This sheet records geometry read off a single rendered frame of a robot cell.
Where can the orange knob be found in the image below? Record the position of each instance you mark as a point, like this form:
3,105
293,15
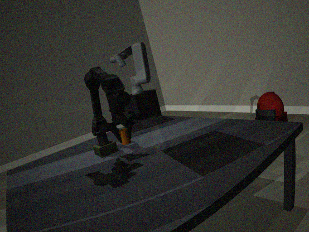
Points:
125,138

